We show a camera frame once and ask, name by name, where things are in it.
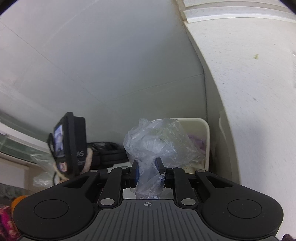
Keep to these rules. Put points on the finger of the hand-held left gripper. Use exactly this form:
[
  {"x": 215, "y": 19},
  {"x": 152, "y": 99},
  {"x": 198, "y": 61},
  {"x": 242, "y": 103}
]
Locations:
[{"x": 111, "y": 156}]

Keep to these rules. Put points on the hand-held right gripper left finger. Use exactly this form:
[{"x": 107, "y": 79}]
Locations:
[{"x": 136, "y": 172}]

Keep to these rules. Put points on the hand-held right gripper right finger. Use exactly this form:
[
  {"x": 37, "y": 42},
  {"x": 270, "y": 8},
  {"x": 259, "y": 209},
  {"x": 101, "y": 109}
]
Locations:
[{"x": 158, "y": 165}]

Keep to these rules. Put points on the clear plastic bag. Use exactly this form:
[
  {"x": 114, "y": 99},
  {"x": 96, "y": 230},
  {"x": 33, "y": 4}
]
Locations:
[{"x": 157, "y": 141}]

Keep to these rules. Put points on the white plastic trash bin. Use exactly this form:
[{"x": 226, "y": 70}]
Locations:
[{"x": 198, "y": 120}]

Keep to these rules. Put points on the black plastic bag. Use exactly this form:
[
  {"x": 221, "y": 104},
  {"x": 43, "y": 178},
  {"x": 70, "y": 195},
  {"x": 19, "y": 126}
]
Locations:
[{"x": 101, "y": 145}]

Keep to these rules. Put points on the white framed cabinet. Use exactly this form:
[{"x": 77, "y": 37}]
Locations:
[{"x": 13, "y": 171}]

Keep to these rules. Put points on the orange round object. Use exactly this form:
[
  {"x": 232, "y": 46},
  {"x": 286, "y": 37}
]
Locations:
[{"x": 19, "y": 200}]

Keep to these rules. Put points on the magenta patterned cloth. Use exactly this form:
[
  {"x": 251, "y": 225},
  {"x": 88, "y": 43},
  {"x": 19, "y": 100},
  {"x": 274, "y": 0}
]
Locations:
[{"x": 5, "y": 222}]

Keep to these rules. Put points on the person's maroon clothing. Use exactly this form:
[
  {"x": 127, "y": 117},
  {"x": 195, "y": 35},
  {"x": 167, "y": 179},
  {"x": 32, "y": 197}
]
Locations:
[{"x": 290, "y": 238}]

